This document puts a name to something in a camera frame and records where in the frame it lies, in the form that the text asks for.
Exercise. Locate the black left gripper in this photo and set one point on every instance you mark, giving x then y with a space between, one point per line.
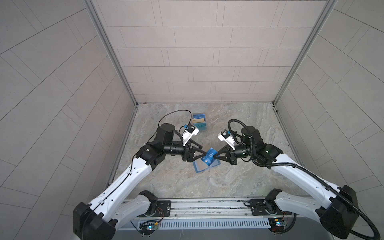
187 152

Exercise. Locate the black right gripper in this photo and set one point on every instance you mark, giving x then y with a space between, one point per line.
232 158

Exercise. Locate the blue VIP chip card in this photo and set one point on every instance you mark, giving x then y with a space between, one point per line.
209 159

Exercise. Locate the blue-grey card holder wallet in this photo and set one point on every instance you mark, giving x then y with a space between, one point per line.
200 166

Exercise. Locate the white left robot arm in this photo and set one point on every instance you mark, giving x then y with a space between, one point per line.
104 215

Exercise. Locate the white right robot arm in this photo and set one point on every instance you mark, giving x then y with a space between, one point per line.
335 208

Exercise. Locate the teal VIP card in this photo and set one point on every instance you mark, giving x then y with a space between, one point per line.
201 126

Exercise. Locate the dark blue VIP card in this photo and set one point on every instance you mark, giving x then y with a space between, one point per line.
199 116

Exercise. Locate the white vent grille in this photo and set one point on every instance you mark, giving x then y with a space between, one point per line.
207 224

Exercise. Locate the right circuit board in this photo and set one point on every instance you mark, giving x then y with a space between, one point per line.
276 224

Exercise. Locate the circuit board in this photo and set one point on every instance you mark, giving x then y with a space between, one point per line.
276 224
148 227

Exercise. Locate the left circuit board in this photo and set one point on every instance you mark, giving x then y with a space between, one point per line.
148 227

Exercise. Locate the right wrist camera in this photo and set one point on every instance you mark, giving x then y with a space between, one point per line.
225 136

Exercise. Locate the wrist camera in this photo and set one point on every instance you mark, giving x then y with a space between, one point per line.
225 136
190 131

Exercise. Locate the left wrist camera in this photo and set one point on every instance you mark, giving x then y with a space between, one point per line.
190 131

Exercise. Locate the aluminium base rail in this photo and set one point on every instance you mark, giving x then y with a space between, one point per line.
212 208

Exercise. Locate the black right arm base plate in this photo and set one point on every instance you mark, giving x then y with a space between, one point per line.
259 207

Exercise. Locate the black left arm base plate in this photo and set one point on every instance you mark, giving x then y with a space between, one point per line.
163 209

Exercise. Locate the left aluminium corner post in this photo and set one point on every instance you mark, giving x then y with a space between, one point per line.
89 5

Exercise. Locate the aluminium corner post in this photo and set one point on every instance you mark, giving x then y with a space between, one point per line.
89 5
324 14

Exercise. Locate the right aluminium corner post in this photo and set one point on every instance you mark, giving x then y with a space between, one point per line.
324 14

